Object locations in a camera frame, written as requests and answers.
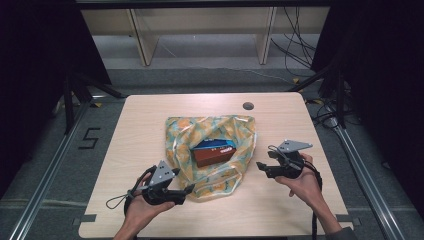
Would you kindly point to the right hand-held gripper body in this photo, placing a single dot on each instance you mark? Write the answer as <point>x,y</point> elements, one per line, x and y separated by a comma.
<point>290,168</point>

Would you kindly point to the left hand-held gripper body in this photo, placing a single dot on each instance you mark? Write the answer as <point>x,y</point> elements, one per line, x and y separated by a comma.
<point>160,193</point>

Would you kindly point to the orange print plastic bag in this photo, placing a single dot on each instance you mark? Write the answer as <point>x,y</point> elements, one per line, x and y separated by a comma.
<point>186,133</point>

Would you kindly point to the person's right hand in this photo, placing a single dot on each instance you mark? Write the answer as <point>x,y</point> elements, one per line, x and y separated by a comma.
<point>306,186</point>

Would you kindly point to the person's left hand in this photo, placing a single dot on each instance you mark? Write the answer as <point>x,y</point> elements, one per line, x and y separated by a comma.
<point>140,213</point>

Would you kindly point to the red-brown box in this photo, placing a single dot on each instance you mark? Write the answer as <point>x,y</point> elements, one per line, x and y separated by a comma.
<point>213,157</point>

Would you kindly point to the blue box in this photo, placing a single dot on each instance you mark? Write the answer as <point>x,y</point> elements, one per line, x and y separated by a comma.
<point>213,143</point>

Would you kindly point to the black tape strip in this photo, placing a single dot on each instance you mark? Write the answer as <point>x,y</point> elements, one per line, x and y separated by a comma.
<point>87,219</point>
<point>348,220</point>

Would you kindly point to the yellow tape piece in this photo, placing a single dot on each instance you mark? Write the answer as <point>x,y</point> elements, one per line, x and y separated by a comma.
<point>98,105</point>
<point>296,80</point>

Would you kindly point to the black metal stand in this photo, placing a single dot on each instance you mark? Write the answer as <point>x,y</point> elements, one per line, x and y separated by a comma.
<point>69,106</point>
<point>340,103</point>

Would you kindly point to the black curtain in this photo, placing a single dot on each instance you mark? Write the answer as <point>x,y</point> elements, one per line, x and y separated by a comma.
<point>36,83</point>
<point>383,83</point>

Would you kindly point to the light wooden bench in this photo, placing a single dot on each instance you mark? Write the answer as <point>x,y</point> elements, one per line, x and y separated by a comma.
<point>200,20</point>

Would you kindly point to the aluminium floor rail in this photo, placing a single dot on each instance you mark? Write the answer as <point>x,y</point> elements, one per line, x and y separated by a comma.
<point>370,190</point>
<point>43,180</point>

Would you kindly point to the black frame bar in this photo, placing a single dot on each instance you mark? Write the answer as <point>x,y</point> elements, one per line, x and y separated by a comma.
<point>200,3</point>

